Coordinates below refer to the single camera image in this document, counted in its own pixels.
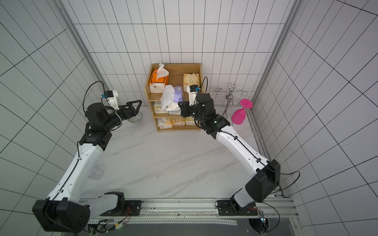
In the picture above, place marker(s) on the beige tissue pack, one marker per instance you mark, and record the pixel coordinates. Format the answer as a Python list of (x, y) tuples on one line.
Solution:
[(190, 79)]

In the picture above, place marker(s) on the white green tissue pack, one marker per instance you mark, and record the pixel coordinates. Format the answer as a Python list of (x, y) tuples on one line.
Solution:
[(158, 108)]

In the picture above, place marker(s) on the purple white tissue pack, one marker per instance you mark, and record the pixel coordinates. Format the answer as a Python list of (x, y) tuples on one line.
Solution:
[(170, 98)]

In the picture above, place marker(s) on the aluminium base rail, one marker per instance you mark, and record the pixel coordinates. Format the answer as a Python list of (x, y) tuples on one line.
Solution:
[(197, 211)]

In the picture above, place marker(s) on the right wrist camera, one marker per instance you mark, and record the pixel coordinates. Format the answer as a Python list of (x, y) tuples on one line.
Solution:
[(193, 91)]

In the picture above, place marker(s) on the yellow tissue pack middle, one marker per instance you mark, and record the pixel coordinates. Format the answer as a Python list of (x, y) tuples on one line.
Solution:
[(178, 122)]

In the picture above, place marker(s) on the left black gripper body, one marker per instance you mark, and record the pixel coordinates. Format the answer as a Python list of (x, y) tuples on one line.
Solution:
[(122, 112)]

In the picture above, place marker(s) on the pink plastic wine glass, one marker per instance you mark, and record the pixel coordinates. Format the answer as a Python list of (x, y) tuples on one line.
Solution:
[(240, 115)]

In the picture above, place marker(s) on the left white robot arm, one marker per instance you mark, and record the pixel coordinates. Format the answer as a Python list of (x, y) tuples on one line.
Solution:
[(61, 211)]

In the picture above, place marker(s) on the orange tissue box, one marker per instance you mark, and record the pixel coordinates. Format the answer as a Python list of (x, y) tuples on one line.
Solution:
[(159, 79)]

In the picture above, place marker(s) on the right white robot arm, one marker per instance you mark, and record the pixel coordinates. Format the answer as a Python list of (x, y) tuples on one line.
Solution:
[(265, 174)]

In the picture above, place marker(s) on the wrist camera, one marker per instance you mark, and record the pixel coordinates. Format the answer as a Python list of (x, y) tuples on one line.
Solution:
[(193, 91), (111, 98)]

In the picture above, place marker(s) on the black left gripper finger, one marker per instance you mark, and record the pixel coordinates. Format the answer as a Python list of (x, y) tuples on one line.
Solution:
[(132, 112), (134, 105)]

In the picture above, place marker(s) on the chrome glass holder stand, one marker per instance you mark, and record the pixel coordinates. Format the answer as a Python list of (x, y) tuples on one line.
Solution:
[(226, 96)]

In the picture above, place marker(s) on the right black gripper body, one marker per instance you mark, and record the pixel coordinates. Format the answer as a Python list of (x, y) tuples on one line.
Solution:
[(192, 109)]

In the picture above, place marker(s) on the yellow tissue pack right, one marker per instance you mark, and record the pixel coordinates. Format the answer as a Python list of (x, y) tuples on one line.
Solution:
[(189, 121)]

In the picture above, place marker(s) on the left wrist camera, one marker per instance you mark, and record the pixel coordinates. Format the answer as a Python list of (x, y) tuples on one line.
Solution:
[(111, 98)]

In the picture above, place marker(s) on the wooden three-tier shelf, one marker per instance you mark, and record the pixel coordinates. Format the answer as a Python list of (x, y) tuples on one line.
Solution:
[(176, 75)]

